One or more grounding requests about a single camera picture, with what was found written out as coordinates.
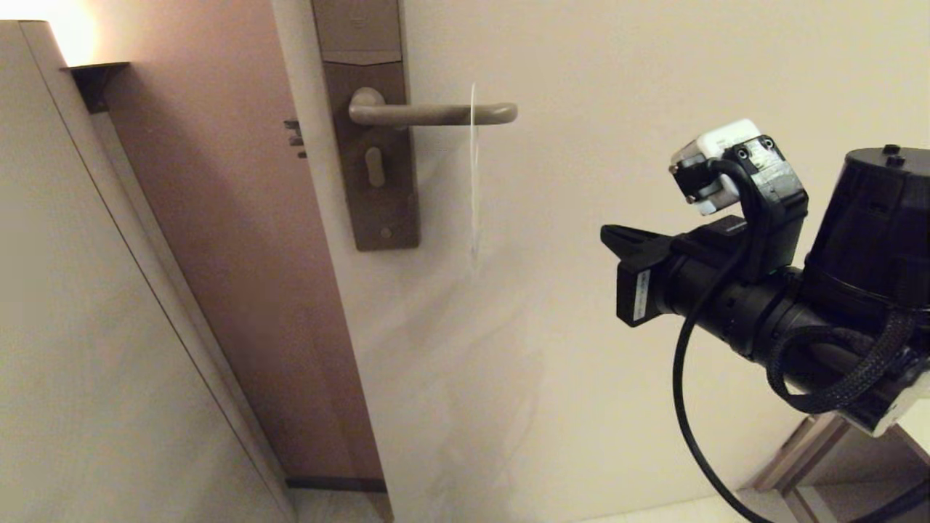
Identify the brown metal lock plate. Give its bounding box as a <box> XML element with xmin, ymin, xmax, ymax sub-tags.
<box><xmin>311</xmin><ymin>0</ymin><xmax>421</xmax><ymax>252</ymax></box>

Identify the thin black right camera cable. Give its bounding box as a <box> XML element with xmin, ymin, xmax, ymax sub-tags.
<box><xmin>672</xmin><ymin>160</ymin><xmax>930</xmax><ymax>523</ymax></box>

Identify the brown door jamb panel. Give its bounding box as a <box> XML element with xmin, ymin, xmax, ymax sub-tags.
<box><xmin>73</xmin><ymin>0</ymin><xmax>386</xmax><ymax>484</ymax></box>

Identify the white and blue door hanger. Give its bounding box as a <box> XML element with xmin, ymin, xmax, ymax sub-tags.
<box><xmin>469</xmin><ymin>81</ymin><xmax>480</xmax><ymax>271</ymax></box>

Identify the thick braided right arm cable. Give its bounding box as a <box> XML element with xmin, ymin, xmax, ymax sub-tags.
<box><xmin>767</xmin><ymin>309</ymin><xmax>918</xmax><ymax>415</ymax></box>

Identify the beige door handle lever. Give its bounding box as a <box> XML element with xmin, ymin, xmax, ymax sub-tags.
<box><xmin>349</xmin><ymin>87</ymin><xmax>519</xmax><ymax>129</ymax></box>

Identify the white door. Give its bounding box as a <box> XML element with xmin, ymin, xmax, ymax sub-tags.
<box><xmin>269</xmin><ymin>0</ymin><xmax>930</xmax><ymax>523</ymax></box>

